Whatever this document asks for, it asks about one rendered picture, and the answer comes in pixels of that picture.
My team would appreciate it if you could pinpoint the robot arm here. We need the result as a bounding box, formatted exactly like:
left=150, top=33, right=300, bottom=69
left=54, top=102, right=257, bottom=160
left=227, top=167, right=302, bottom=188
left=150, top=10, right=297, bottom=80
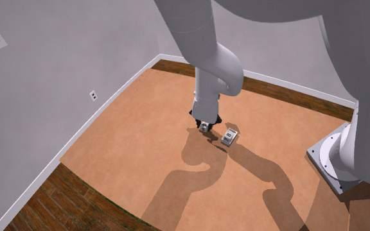
left=154, top=0, right=370, bottom=184

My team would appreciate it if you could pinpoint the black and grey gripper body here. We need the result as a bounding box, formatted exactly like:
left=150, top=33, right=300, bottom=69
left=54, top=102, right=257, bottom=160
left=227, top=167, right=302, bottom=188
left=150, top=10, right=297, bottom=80
left=192, top=98, right=219, bottom=124

